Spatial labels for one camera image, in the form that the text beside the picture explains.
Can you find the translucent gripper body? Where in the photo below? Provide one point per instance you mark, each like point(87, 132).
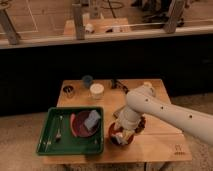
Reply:
point(126, 134)

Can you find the white towel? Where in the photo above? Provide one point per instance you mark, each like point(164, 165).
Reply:
point(120, 139)

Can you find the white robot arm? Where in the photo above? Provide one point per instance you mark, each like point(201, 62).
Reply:
point(143, 100)

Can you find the green plastic tray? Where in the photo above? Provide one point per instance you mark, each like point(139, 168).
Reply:
point(70, 143)

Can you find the dark brown grape bunch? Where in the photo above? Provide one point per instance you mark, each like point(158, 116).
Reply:
point(141, 125)

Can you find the red brown bowl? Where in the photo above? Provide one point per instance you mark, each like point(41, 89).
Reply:
point(111, 132)

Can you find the grey rectangular block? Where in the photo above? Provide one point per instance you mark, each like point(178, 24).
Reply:
point(116, 113)

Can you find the wooden table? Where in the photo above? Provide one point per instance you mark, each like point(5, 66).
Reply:
point(159, 142)

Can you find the grey blue sponge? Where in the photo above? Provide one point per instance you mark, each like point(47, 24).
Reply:
point(92, 120)

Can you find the dark red plate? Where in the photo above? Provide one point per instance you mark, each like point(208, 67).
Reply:
point(79, 127)

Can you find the white cup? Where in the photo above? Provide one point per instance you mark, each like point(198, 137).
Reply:
point(97, 90)

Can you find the blue cup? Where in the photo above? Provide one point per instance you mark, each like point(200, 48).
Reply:
point(87, 81)

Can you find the metal fork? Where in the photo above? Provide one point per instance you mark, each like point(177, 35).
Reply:
point(58, 135)

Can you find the small dark glass jar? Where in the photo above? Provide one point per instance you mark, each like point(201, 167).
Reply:
point(69, 91)

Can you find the black handled tool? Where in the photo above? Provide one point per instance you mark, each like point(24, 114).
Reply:
point(118, 84)

